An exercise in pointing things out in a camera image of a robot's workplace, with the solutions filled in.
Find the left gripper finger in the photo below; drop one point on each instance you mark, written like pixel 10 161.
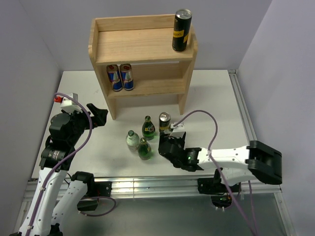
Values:
pixel 99 117
pixel 85 114

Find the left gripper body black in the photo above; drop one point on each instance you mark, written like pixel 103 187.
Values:
pixel 80 123

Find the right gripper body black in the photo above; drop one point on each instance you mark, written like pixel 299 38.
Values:
pixel 175 140

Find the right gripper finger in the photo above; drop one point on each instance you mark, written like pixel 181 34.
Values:
pixel 182 140
pixel 163 140

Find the black yellow Schweppes can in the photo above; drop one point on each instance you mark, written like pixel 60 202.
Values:
pixel 181 29

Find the clear glass bottle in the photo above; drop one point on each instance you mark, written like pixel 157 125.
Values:
pixel 168 130
pixel 132 140

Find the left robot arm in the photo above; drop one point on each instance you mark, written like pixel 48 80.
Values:
pixel 46 213

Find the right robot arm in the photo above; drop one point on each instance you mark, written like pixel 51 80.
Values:
pixel 255 161

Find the wooden two-tier shelf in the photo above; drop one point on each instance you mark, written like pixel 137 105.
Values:
pixel 145 42

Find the green bottle rear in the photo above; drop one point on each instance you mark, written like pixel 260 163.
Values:
pixel 148 129

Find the green bottle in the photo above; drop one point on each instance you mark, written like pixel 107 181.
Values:
pixel 144 149
pixel 148 129

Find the black can on table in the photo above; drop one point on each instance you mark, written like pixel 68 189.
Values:
pixel 164 121

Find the green bottle front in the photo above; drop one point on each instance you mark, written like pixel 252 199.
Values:
pixel 144 149

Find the left Red Bull can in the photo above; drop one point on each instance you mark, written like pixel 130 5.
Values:
pixel 114 77

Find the red bull can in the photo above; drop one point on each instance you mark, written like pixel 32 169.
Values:
pixel 114 77
pixel 126 76

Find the right Red Bull can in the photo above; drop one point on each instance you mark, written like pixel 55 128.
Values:
pixel 126 76

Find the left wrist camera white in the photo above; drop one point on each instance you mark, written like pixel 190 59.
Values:
pixel 67 105

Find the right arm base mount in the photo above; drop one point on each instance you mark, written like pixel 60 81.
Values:
pixel 219 195

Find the aluminium front rail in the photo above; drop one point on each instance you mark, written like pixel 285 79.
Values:
pixel 153 187

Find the aluminium side rail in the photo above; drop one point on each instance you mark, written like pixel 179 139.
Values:
pixel 245 116

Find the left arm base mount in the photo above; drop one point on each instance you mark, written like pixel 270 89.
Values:
pixel 100 189

